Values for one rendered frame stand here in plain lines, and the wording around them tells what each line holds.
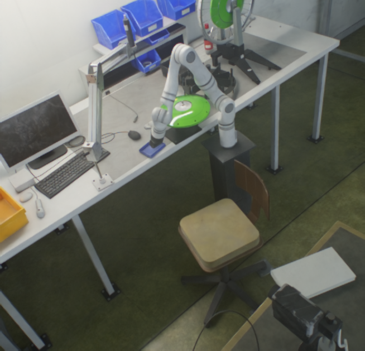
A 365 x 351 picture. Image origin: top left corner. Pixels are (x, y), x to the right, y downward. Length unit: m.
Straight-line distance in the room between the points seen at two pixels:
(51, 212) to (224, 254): 0.94
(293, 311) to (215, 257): 0.97
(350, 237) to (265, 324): 0.52
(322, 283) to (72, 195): 1.34
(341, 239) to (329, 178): 1.65
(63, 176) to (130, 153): 0.40
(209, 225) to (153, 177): 1.34
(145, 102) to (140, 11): 0.69
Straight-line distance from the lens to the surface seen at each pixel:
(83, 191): 2.33
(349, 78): 4.65
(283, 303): 1.34
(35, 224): 2.28
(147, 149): 2.46
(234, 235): 2.31
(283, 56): 3.18
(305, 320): 1.32
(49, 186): 2.41
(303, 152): 3.71
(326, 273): 1.75
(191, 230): 2.36
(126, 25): 2.55
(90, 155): 2.19
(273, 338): 1.63
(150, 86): 3.02
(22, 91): 2.93
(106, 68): 2.29
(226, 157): 2.41
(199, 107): 2.41
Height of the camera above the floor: 2.47
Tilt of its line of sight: 42 degrees down
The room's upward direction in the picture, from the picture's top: 12 degrees counter-clockwise
